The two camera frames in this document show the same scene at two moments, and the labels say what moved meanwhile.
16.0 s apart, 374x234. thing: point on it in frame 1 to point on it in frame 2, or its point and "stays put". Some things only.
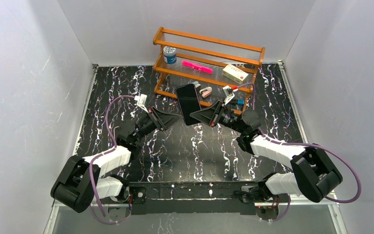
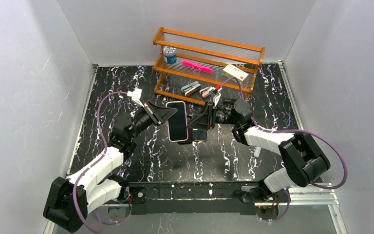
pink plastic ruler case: [197, 67] stays put
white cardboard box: [234, 74] stays put
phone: [189, 102] to [177, 125]
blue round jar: [170, 54] stays put
